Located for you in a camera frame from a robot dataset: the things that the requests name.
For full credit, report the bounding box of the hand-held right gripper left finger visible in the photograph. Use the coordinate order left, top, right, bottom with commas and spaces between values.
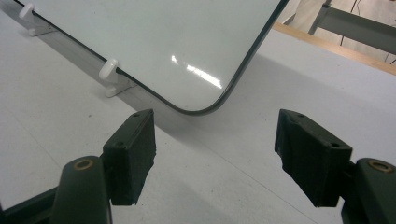
102, 108, 157, 206

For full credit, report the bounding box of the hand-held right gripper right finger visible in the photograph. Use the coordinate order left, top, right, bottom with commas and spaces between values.
274, 108, 354, 208

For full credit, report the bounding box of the white whiteboard stand foot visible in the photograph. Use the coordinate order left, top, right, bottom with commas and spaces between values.
18, 3, 58, 37
98, 58, 138, 98

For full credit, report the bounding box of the white whiteboard with dark rim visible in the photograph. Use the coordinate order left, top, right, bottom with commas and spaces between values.
13, 0, 290, 117

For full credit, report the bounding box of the metal desk frame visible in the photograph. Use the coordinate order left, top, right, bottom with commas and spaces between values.
307, 0, 396, 56

